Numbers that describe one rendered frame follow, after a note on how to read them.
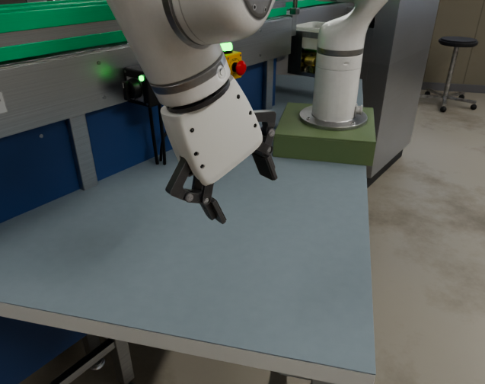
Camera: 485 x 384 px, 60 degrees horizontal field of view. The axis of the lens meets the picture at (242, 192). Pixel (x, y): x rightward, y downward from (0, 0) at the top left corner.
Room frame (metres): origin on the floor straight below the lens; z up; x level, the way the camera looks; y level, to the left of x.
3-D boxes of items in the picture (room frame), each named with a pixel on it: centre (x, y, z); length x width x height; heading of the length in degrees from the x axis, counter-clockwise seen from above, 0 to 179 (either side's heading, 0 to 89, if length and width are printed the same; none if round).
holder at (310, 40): (1.63, -0.29, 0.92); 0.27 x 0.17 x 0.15; 52
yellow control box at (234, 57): (1.20, 0.05, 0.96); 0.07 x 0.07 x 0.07; 52
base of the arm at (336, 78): (1.15, -0.26, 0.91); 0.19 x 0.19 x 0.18
